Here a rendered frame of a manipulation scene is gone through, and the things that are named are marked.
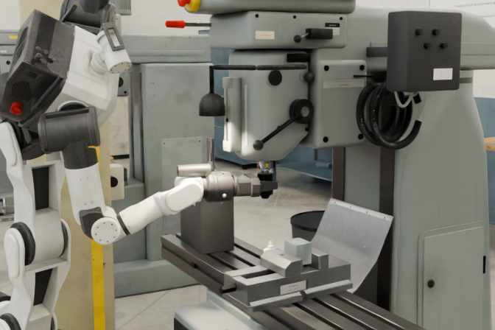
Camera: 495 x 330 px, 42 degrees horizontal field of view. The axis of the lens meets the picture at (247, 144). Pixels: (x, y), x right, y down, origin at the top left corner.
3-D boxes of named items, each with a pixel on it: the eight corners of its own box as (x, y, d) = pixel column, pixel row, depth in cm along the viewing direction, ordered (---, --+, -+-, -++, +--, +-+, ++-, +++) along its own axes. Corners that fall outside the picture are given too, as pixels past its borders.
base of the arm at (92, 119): (46, 167, 174) (37, 133, 166) (45, 138, 183) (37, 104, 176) (102, 158, 176) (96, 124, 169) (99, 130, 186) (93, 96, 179)
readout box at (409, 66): (409, 92, 168) (411, 9, 165) (384, 90, 176) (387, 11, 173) (463, 90, 178) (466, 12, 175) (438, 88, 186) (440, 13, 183)
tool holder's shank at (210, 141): (216, 171, 219) (216, 138, 218) (208, 172, 218) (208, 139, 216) (213, 170, 222) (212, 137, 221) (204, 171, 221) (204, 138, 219)
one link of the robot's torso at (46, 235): (4, 265, 213) (-11, 123, 210) (51, 253, 226) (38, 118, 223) (29, 270, 203) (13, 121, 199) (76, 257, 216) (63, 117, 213)
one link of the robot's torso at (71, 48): (-29, 138, 184) (25, 72, 162) (-5, 50, 204) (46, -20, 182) (68, 173, 200) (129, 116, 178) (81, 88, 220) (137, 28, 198)
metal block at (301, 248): (296, 266, 178) (296, 245, 177) (283, 261, 183) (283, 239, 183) (311, 263, 181) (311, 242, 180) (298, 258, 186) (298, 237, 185)
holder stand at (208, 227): (200, 254, 216) (199, 195, 213) (180, 238, 236) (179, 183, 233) (234, 250, 221) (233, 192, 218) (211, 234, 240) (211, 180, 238)
